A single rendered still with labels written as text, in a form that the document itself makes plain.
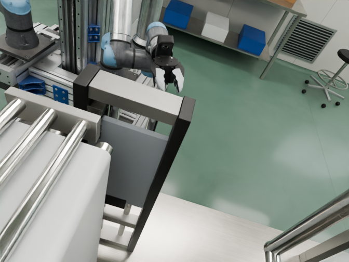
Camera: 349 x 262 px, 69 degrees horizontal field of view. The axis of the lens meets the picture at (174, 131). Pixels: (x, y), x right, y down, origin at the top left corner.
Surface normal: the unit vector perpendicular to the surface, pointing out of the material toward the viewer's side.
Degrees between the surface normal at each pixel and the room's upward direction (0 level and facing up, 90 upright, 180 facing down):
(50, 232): 0
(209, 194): 0
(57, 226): 0
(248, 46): 90
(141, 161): 90
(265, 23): 90
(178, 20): 90
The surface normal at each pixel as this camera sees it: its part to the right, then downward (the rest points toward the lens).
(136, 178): -0.19, 0.69
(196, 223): 0.26, -0.66
